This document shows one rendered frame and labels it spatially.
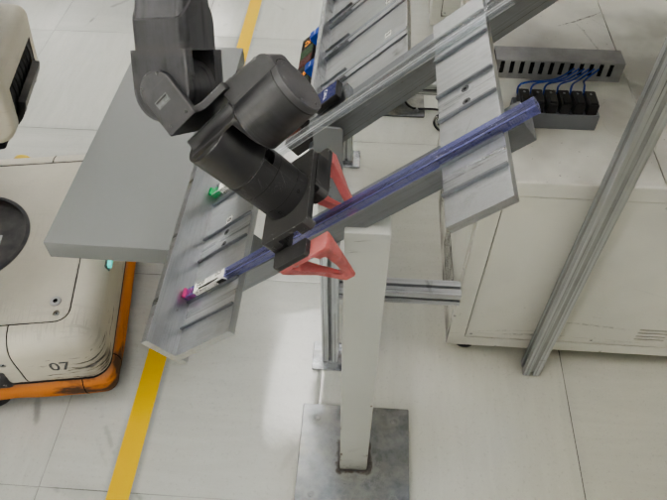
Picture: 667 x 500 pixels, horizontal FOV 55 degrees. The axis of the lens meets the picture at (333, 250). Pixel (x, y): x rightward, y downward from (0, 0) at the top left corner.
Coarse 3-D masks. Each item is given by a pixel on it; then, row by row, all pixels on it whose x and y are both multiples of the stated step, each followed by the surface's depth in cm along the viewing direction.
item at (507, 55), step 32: (512, 64) 132; (544, 64) 131; (576, 64) 131; (608, 64) 130; (544, 96) 123; (576, 96) 121; (576, 128) 123; (352, 160) 208; (416, 288) 136; (448, 288) 138; (320, 352) 162
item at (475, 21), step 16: (496, 0) 71; (512, 0) 70; (480, 16) 72; (448, 32) 75; (464, 32) 73; (432, 48) 75; (400, 64) 78; (416, 64) 77; (384, 80) 79; (352, 96) 82; (368, 96) 81; (336, 112) 83; (304, 128) 87; (320, 128) 86; (288, 144) 88
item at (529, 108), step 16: (512, 112) 59; (528, 112) 58; (480, 128) 61; (496, 128) 60; (448, 144) 63; (464, 144) 61; (432, 160) 64; (400, 176) 66; (416, 176) 65; (368, 192) 68; (384, 192) 67; (336, 208) 71; (352, 208) 69; (320, 224) 72; (256, 256) 77; (272, 256) 77; (224, 272) 81; (240, 272) 79; (192, 288) 84
